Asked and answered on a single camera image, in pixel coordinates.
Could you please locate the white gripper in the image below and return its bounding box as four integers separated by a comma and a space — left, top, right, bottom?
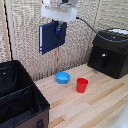
40, 3, 79, 36

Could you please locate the blue hardcover book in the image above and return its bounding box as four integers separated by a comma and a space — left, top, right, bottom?
38, 20, 68, 56

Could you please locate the beige woven partition screen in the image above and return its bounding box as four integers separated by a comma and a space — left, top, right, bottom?
0, 0, 128, 83

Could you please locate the blue plastic bowl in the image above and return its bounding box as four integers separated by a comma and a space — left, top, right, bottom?
54, 71, 72, 85

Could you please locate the black paper shredder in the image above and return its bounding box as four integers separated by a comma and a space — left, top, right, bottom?
87, 27, 128, 80

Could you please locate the red plastic cup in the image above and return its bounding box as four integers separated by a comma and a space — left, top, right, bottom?
75, 77, 90, 94

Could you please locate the black fabric storage box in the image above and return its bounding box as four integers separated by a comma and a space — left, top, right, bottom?
0, 59, 51, 128

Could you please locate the black cable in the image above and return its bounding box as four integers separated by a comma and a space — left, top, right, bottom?
76, 16, 113, 43

